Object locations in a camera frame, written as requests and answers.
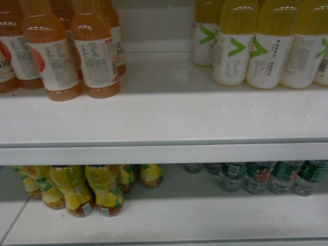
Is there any white upper shelf board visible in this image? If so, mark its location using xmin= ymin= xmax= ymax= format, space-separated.
xmin=1 ymin=60 xmax=327 ymax=166

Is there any green label water bottle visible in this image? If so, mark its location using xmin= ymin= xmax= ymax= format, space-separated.
xmin=219 ymin=162 xmax=247 ymax=193

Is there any red print water bottle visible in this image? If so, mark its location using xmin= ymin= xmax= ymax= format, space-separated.
xmin=243 ymin=161 xmax=277 ymax=195

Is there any right edge water bottle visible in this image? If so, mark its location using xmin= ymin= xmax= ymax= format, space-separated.
xmin=291 ymin=160 xmax=327 ymax=197

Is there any rear right lemon tea bottle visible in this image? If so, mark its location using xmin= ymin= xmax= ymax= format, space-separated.
xmin=139 ymin=163 xmax=163 ymax=189

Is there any lemon tea bottle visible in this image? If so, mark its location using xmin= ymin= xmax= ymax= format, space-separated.
xmin=50 ymin=165 xmax=95 ymax=218
xmin=11 ymin=166 xmax=65 ymax=210
xmin=139 ymin=163 xmax=163 ymax=189
xmin=85 ymin=165 xmax=125 ymax=217

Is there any front right lemon tea bottle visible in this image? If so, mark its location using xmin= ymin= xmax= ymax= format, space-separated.
xmin=85 ymin=165 xmax=125 ymax=217

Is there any front left yellow vitamin drink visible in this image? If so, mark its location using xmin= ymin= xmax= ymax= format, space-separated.
xmin=212 ymin=0 xmax=259 ymax=86

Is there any yellow vitamin drink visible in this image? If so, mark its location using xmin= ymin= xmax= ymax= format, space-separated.
xmin=246 ymin=1 xmax=300 ymax=89
xmin=280 ymin=1 xmax=327 ymax=89
xmin=212 ymin=0 xmax=259 ymax=86
xmin=192 ymin=0 xmax=224 ymax=67

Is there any front middle lemon tea bottle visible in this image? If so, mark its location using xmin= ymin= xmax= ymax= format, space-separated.
xmin=50 ymin=165 xmax=95 ymax=218

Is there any rear yellow vitamin drink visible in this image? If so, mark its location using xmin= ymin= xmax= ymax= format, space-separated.
xmin=192 ymin=0 xmax=224 ymax=67

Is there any front right orange juice bottle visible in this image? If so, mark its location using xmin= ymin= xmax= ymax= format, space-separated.
xmin=71 ymin=1 xmax=120 ymax=99

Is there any rear orange juice bottle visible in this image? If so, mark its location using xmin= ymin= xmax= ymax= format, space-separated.
xmin=99 ymin=0 xmax=126 ymax=75

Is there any left lemon tea bottle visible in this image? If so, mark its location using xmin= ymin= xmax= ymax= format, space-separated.
xmin=11 ymin=166 xmax=65 ymax=210

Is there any middle yellow vitamin drink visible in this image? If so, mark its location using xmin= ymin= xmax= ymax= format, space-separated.
xmin=246 ymin=1 xmax=300 ymax=89

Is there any front left orange juice bottle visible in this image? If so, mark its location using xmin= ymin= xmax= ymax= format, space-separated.
xmin=19 ymin=1 xmax=83 ymax=101

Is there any right yellow vitamin drink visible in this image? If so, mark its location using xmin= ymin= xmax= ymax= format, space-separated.
xmin=280 ymin=1 xmax=327 ymax=89

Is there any left edge orange juice bottle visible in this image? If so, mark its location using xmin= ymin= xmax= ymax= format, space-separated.
xmin=1 ymin=1 xmax=22 ymax=94

